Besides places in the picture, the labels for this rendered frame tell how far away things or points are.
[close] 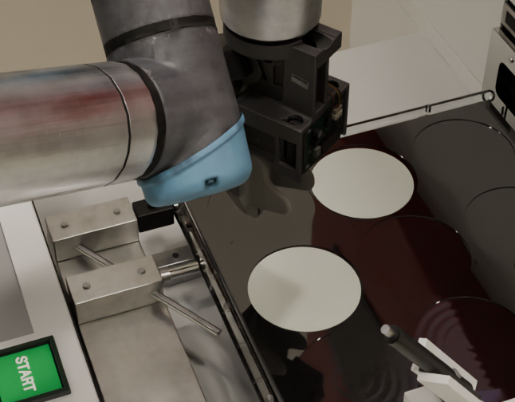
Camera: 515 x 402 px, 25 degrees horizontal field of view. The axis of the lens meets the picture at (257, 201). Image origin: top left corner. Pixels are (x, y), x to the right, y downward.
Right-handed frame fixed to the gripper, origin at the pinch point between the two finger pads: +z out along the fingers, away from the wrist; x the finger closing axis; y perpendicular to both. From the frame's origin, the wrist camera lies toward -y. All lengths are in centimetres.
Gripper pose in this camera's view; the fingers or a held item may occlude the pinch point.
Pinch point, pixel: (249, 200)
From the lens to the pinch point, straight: 100.2
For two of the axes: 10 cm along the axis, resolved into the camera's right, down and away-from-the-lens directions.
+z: 0.0, 7.2, 7.0
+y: 8.2, 4.0, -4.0
